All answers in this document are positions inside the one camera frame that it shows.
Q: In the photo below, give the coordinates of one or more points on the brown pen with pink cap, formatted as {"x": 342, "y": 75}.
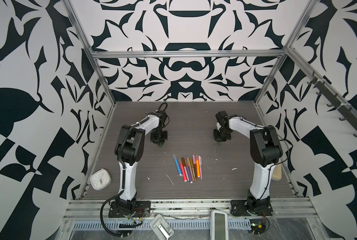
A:
{"x": 194, "y": 166}

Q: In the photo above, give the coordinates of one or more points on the brown capped cream pen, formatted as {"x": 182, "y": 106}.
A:
{"x": 185, "y": 169}

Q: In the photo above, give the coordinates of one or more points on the beige foam block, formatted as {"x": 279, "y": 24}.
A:
{"x": 276, "y": 173}

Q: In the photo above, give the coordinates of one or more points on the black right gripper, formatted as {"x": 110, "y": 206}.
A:
{"x": 217, "y": 138}

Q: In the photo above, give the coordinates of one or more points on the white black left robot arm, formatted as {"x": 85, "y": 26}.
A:
{"x": 129, "y": 150}

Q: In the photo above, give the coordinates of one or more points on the white square clock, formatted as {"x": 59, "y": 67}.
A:
{"x": 100, "y": 180}

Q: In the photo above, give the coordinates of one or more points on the orange highlighter pen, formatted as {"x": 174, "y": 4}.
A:
{"x": 197, "y": 166}

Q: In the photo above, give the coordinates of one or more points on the purple highlighter pen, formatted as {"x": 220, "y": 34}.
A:
{"x": 188, "y": 171}

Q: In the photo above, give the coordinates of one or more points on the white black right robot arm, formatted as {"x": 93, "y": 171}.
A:
{"x": 265, "y": 151}

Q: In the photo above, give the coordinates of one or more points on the pink red highlighter pen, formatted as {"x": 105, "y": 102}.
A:
{"x": 182, "y": 171}

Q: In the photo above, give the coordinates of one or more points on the pink fountain pen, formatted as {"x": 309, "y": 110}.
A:
{"x": 200, "y": 167}

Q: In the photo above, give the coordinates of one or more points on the black wall hook rail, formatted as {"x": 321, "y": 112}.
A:
{"x": 336, "y": 101}

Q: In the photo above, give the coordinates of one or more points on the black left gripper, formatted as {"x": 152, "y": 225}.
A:
{"x": 159, "y": 141}

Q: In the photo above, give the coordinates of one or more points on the white rectangular tablet device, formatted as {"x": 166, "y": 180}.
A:
{"x": 218, "y": 225}

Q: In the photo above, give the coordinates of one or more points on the blue highlighter pen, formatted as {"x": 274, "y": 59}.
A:
{"x": 177, "y": 165}

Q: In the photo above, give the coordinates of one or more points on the small circuit board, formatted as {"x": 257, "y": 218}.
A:
{"x": 259, "y": 227}

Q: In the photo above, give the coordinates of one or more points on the white clamp bracket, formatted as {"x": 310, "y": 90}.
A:
{"x": 161, "y": 228}

